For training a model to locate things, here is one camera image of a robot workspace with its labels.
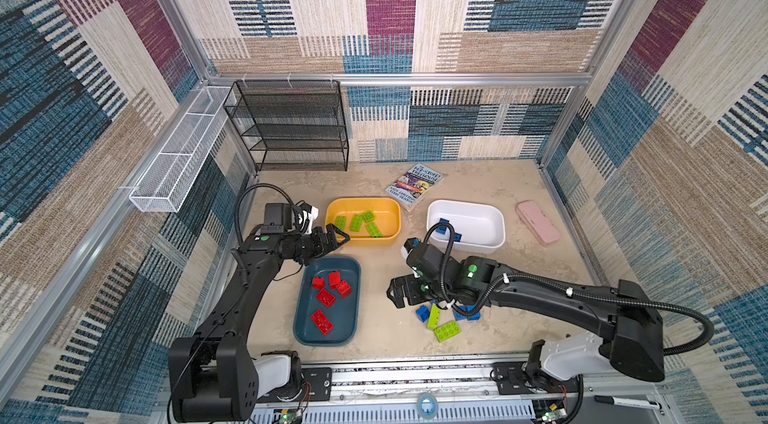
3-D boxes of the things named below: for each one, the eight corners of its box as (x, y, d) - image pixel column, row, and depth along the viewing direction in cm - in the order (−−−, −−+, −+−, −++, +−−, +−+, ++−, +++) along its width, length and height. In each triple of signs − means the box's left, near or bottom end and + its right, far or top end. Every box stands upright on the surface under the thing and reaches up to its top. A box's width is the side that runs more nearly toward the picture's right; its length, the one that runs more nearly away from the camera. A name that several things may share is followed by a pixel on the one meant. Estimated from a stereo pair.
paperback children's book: (384, 194, 113) (384, 189, 111) (416, 165, 122) (417, 160, 120) (410, 211, 108) (410, 207, 106) (441, 180, 117) (442, 175, 115)
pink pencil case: (543, 248, 98) (546, 244, 97) (510, 207, 109) (512, 203, 107) (564, 239, 100) (567, 236, 99) (530, 200, 111) (532, 196, 109)
